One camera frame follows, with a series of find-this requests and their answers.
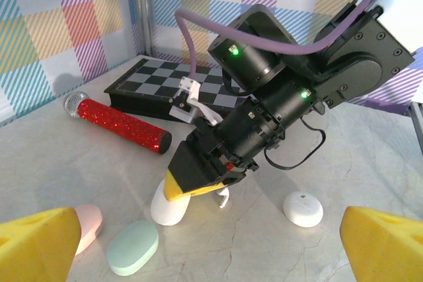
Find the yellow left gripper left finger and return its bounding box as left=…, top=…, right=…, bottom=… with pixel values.
left=0, top=206, right=83, bottom=282

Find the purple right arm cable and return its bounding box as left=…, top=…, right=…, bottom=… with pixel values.
left=174, top=0, right=407, bottom=91

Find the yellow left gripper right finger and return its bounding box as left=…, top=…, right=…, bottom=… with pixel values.
left=340, top=205, right=423, bottom=282

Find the black grey folding chessboard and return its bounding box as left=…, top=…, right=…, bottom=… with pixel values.
left=103, top=58, right=252, bottom=121

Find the white stem earbud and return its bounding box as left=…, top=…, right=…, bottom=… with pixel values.
left=216, top=188, right=231, bottom=210

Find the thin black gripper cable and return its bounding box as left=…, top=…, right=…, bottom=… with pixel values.
left=264, top=118, right=327, bottom=171

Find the white oval earbud charging case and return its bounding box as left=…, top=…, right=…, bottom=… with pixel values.
left=150, top=179, right=192, bottom=227

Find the mint green earbud charging case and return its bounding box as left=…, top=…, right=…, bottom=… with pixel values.
left=106, top=220, right=159, bottom=277

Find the aluminium corner post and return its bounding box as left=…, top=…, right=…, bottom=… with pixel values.
left=131, top=0, right=156, bottom=60

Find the red glitter toy microphone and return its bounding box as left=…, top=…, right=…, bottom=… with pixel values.
left=63, top=91, right=173, bottom=156

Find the aluminium side rail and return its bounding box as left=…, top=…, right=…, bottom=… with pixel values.
left=408, top=102, right=423, bottom=157

